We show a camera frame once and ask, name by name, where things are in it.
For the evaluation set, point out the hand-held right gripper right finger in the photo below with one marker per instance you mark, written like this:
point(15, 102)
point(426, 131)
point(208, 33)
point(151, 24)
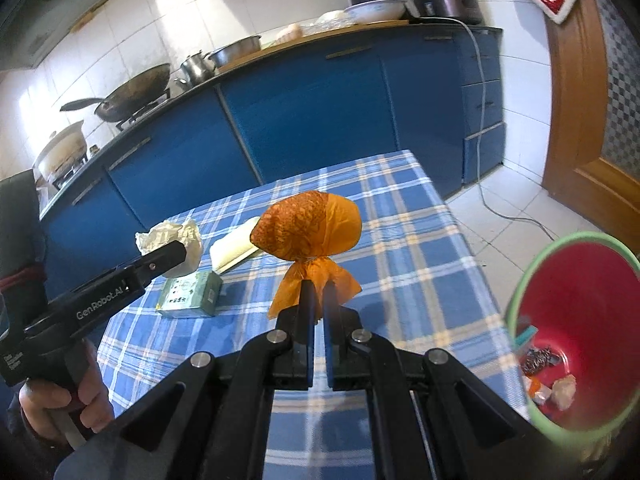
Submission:
point(332, 325)

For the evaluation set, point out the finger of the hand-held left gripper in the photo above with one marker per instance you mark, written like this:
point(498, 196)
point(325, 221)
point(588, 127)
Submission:
point(160, 260)

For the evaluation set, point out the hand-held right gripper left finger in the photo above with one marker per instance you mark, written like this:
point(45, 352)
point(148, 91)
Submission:
point(307, 320)

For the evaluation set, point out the orange plastic bag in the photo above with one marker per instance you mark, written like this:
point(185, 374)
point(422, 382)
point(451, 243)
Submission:
point(310, 230)

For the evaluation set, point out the white and teal cardboard box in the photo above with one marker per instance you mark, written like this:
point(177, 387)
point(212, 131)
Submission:
point(525, 335)

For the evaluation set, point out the orange mesh cloth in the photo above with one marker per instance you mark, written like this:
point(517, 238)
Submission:
point(535, 385)

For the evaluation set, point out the white paper ball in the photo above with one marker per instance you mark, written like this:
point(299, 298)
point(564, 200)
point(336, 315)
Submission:
point(562, 392)

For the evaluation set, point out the person's left hand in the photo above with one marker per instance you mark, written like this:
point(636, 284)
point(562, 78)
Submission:
point(97, 395)

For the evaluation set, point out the crumpled cream paper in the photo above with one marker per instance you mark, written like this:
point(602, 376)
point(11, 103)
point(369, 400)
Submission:
point(175, 240)

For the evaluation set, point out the green cardboard box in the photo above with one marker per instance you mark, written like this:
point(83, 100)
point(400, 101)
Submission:
point(190, 295)

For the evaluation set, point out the cream rectangular block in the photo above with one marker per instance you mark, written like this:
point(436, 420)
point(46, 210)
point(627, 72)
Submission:
point(232, 247)

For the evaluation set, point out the blue plaid tablecloth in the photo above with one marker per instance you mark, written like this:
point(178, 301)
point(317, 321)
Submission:
point(400, 260)

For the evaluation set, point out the white cooking pot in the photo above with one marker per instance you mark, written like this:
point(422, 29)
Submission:
point(57, 152)

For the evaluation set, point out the gas stove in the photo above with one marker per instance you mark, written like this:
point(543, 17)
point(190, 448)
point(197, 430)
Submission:
point(145, 110)

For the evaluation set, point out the dark metal wok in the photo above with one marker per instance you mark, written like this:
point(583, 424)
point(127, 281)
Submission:
point(130, 95)

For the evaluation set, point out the steel kettle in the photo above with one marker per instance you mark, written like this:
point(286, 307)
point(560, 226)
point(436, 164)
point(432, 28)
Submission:
point(197, 67)

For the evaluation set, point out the blue kitchen base cabinet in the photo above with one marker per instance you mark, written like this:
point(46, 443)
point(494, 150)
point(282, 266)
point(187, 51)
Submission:
point(300, 110)

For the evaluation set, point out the steel basin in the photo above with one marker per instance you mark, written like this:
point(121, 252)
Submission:
point(235, 50)

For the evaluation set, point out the pile of eggs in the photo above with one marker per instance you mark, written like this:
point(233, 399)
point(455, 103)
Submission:
point(290, 32)

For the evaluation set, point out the range hood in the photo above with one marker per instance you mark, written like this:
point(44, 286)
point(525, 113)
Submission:
point(50, 10)

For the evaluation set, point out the clear bag on counter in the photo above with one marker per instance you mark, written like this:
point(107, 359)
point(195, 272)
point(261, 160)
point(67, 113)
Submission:
point(332, 19)

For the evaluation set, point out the wooden door with patterned glass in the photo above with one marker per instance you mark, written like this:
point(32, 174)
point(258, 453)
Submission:
point(570, 135)

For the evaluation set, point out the white bowl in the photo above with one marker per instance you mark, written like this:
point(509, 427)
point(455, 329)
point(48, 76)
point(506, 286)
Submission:
point(375, 10)

